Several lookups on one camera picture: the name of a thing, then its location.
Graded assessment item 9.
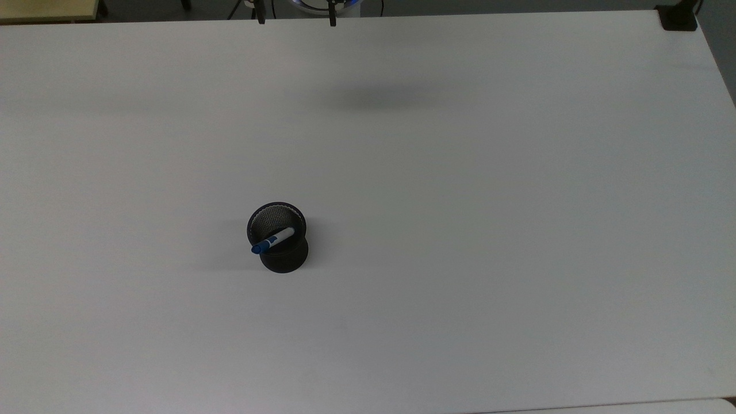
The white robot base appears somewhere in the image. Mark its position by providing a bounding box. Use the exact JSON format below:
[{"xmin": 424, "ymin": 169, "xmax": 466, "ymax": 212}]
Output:
[{"xmin": 275, "ymin": 0, "xmax": 364, "ymax": 19}]

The black mesh pen cup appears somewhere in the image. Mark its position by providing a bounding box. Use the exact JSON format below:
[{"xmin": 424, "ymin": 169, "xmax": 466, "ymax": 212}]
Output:
[{"xmin": 246, "ymin": 201, "xmax": 310, "ymax": 274}]

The black corner mount bracket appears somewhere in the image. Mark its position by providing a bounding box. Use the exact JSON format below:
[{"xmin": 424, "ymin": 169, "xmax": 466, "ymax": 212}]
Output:
[{"xmin": 655, "ymin": 0, "xmax": 703, "ymax": 32}]

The blue and white marker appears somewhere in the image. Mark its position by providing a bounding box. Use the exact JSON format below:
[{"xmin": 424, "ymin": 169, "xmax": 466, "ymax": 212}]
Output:
[{"xmin": 251, "ymin": 227, "xmax": 296, "ymax": 255}]

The yellow wooden table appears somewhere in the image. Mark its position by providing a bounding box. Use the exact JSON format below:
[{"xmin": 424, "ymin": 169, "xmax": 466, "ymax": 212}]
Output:
[{"xmin": 0, "ymin": 0, "xmax": 101, "ymax": 25}]

